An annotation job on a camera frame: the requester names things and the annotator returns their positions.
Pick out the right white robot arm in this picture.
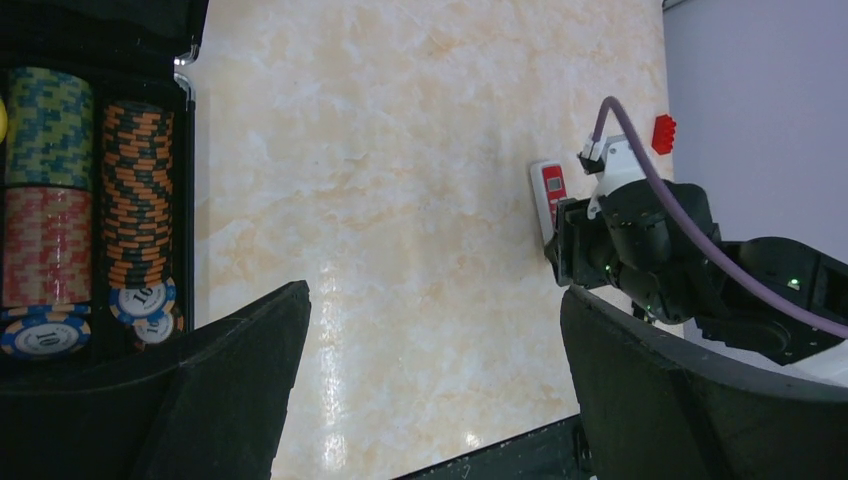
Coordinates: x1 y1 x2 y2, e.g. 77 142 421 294
544 180 847 385

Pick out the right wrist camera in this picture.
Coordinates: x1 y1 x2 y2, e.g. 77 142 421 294
577 135 646 220

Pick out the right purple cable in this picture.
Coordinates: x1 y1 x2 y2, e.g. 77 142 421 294
590 95 848 340

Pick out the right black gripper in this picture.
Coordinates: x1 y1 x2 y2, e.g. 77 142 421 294
544 198 617 289

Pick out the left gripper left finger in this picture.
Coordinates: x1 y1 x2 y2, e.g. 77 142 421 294
1 280 311 479

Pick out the red toy brick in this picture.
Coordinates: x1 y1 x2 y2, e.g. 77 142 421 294
651 114 677 155

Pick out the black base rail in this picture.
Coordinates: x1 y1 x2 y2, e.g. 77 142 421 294
403 415 596 480

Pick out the black poker chip case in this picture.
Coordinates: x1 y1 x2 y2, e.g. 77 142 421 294
1 1 208 413

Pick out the white remote control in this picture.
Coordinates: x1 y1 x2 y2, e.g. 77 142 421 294
529 160 568 245

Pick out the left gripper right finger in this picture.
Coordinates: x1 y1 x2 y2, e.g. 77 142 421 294
560 287 847 479

